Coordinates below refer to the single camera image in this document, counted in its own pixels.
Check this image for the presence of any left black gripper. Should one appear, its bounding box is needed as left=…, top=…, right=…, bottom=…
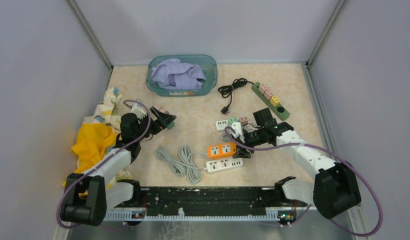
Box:
left=134, top=106, right=176, bottom=142

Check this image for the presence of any orange power strip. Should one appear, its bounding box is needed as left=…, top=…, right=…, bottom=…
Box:
left=207, top=142, right=237, bottom=160

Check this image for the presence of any small white power strip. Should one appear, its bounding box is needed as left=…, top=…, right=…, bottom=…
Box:
left=215, top=119, right=230, bottom=131

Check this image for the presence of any grey power cord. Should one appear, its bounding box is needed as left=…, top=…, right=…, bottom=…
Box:
left=154, top=144, right=211, bottom=185

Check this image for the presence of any green power strip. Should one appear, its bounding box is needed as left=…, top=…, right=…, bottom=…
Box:
left=251, top=82, right=290, bottom=121

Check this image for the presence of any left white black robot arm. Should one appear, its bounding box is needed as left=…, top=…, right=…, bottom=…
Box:
left=56, top=106, right=177, bottom=227

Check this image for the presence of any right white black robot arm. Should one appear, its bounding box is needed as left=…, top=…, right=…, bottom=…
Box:
left=224, top=108, right=362, bottom=219

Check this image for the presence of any yellow plug on green strip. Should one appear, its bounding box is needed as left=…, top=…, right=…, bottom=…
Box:
left=269, top=95, right=280, bottom=107

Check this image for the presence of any pink plug on green strip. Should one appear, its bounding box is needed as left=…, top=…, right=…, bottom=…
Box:
left=258, top=83, right=268, bottom=95

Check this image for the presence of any teal plastic basin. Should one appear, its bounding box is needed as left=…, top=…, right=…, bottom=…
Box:
left=145, top=54, right=218, bottom=97

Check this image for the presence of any lavender crumpled cloth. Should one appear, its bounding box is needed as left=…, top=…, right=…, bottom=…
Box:
left=150, top=58, right=207, bottom=90

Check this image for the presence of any patterned cream cloth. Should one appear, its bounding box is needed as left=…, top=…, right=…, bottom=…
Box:
left=82, top=87, right=133, bottom=183

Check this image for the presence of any yellow cloth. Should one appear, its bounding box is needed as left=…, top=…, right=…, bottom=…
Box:
left=71, top=123, right=117, bottom=174

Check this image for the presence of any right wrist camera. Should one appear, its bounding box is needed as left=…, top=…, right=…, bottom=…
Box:
left=229, top=121, right=245, bottom=143

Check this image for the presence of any black coiled cable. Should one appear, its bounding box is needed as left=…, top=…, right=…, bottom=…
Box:
left=217, top=77, right=256, bottom=116

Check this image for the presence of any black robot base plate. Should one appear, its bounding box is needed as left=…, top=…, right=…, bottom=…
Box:
left=118, top=186, right=306, bottom=217

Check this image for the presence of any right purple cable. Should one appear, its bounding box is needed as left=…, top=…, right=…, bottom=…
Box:
left=223, top=126, right=384, bottom=238

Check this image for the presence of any purple cable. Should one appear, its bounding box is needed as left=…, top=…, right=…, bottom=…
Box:
left=223, top=126, right=384, bottom=238
left=55, top=99, right=152, bottom=232

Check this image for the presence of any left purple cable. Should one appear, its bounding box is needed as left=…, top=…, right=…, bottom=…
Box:
left=55, top=99, right=152, bottom=232

